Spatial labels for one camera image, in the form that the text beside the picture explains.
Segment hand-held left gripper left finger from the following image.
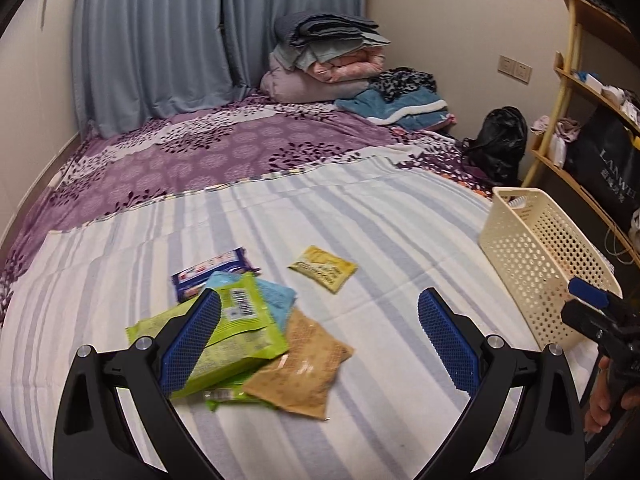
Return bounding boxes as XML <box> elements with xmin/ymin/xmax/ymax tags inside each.
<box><xmin>52</xmin><ymin>287</ymin><xmax>223</xmax><ymax>480</ymax></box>

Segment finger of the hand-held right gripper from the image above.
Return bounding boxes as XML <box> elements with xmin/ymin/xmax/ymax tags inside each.
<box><xmin>560</xmin><ymin>300</ymin><xmax>608</xmax><ymax>345</ymax></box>
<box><xmin>568</xmin><ymin>277</ymin><xmax>613</xmax><ymax>313</ymax></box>

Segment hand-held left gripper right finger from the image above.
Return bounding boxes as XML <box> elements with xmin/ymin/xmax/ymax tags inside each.
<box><xmin>417</xmin><ymin>287</ymin><xmax>586</xmax><ymax>480</ymax></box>

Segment large green snack packet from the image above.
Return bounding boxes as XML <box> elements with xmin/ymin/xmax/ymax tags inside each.
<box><xmin>125</xmin><ymin>272</ymin><xmax>290</xmax><ymax>398</ymax></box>

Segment small green snack packet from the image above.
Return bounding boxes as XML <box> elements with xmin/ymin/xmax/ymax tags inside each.
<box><xmin>205</xmin><ymin>370</ymin><xmax>278</xmax><ymax>411</ymax></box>

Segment cream perforated plastic basket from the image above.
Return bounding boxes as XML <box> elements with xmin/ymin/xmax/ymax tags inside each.
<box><xmin>478</xmin><ymin>186</ymin><xmax>623</xmax><ymax>351</ymax></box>

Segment light blue snack packet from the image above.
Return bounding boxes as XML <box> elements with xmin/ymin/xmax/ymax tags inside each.
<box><xmin>205</xmin><ymin>271</ymin><xmax>299</xmax><ymax>333</ymax></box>

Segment brown snack packet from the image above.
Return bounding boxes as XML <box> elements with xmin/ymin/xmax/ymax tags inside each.
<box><xmin>242</xmin><ymin>307</ymin><xmax>355</xmax><ymax>420</ymax></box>

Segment person's right hand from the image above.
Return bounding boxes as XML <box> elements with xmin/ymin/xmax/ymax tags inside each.
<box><xmin>584</xmin><ymin>356</ymin><xmax>621</xmax><ymax>434</ymax></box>

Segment dark blue snack packet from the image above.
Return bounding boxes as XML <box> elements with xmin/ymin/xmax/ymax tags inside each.
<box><xmin>171</xmin><ymin>246</ymin><xmax>261</xmax><ymax>303</ymax></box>

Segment black shopping bag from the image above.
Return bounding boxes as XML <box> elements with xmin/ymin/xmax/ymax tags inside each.
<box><xmin>565</xmin><ymin>105</ymin><xmax>640</xmax><ymax>231</ymax></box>

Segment yellow snack packet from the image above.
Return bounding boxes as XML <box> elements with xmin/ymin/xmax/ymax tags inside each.
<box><xmin>287</xmin><ymin>246</ymin><xmax>358</xmax><ymax>294</ymax></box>

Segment white plastic bag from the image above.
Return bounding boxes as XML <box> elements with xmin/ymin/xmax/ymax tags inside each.
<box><xmin>547</xmin><ymin>135</ymin><xmax>569</xmax><ymax>168</ymax></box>

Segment pink clothes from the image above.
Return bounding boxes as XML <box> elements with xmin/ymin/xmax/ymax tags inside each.
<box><xmin>530</xmin><ymin>116</ymin><xmax>582</xmax><ymax>144</ymax></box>

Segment striped bed sheet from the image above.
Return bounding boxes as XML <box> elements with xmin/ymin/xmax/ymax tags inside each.
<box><xmin>0</xmin><ymin>155</ymin><xmax>616</xmax><ymax>480</ymax></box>

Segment black backpack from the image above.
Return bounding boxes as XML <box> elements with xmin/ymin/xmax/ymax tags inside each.
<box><xmin>462</xmin><ymin>106</ymin><xmax>528</xmax><ymax>186</ymax></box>

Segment purple floral bed sheet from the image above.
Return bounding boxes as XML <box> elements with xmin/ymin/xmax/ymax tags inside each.
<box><xmin>0</xmin><ymin>87</ymin><xmax>496</xmax><ymax>321</ymax></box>

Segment white sneakers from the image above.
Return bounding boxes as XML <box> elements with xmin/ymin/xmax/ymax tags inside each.
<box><xmin>601</xmin><ymin>85</ymin><xmax>640</xmax><ymax>122</ymax></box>

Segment small white box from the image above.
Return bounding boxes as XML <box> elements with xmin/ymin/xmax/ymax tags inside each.
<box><xmin>572</xmin><ymin>70</ymin><xmax>604</xmax><ymax>92</ymax></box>

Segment wooden shelf rack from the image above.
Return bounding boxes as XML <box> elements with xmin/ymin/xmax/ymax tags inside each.
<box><xmin>520</xmin><ymin>0</ymin><xmax>640</xmax><ymax>266</ymax></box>

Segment blue fleece blanket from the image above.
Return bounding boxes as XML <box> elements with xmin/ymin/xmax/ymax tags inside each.
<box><xmin>334</xmin><ymin>87</ymin><xmax>449</xmax><ymax>132</ymax></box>

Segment leopard print cloth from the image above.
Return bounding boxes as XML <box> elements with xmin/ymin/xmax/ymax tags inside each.
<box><xmin>367</xmin><ymin>67</ymin><xmax>438</xmax><ymax>103</ymax></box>

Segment mauve pillow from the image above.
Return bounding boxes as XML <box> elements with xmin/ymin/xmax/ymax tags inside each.
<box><xmin>260</xmin><ymin>62</ymin><xmax>373</xmax><ymax>104</ymax></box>

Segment pink folded quilt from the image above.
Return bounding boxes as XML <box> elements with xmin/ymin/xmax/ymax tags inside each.
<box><xmin>305</xmin><ymin>52</ymin><xmax>387</xmax><ymax>83</ymax></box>

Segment light grey folded blanket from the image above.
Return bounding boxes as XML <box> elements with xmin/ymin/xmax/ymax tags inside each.
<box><xmin>270</xmin><ymin>40</ymin><xmax>386</xmax><ymax>72</ymax></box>

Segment blue-grey curtain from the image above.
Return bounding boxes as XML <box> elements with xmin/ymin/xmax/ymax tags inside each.
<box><xmin>72</xmin><ymin>0</ymin><xmax>368</xmax><ymax>138</ymax></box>

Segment dark grey folded blanket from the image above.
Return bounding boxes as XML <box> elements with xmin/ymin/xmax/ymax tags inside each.
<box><xmin>274</xmin><ymin>11</ymin><xmax>391</xmax><ymax>50</ymax></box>

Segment white cable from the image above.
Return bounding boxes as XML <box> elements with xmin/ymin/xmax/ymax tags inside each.
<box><xmin>602</xmin><ymin>225</ymin><xmax>637</xmax><ymax>264</ymax></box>

